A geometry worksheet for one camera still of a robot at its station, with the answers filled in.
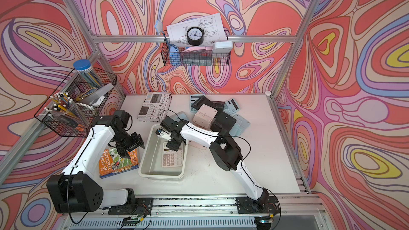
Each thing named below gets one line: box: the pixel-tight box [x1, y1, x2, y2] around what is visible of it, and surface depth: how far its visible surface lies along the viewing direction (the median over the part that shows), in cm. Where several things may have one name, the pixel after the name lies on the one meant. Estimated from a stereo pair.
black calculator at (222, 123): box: [210, 111, 237, 134], surface depth 99 cm
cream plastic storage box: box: [138, 123, 188, 180], surface depth 86 cm
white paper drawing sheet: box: [166, 12, 228, 47], surface depth 84 cm
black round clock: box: [186, 26, 206, 46], surface depth 80 cm
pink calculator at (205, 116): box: [192, 103, 219, 129], surface depth 103 cm
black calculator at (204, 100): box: [191, 95, 217, 111], surface depth 110 cm
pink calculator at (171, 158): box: [161, 142, 184, 168], surface depth 88 cm
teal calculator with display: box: [223, 97, 240, 115], surface depth 111 cm
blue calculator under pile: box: [228, 113, 251, 137], surface depth 100 cm
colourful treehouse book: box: [98, 147, 139, 179], surface depth 84 cm
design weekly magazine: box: [136, 91, 173, 123], surface depth 110 cm
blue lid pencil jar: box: [72, 59, 104, 89], surface depth 74 cm
